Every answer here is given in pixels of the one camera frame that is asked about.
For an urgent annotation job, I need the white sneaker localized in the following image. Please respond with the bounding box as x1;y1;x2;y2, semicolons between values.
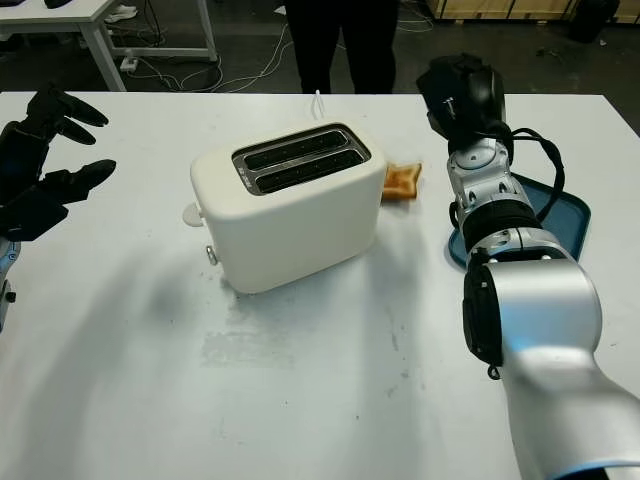
104;3;137;22

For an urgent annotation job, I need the white two-slot toaster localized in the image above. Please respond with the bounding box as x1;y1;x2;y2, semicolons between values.
189;122;387;295

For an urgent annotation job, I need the white floor cable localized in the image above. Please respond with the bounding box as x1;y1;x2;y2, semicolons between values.
134;9;434;94

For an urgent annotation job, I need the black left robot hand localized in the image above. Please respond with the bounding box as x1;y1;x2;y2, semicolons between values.
0;83;118;207

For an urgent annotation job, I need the white desk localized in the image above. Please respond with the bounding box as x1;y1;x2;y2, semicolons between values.
0;0;220;94

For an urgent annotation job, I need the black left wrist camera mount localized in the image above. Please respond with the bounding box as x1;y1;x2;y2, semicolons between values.
0;189;70;243

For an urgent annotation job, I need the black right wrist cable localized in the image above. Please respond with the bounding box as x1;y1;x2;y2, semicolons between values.
479;119;569;221

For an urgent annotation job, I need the person in white jacket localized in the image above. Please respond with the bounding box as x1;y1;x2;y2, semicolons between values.
284;0;401;95

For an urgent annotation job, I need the blue plastic tray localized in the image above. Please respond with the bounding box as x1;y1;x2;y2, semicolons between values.
446;172;593;274

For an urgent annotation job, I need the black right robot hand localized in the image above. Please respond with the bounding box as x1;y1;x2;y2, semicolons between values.
416;52;506;135

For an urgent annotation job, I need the browned toast slice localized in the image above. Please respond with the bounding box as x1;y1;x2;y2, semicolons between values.
382;162;424;201

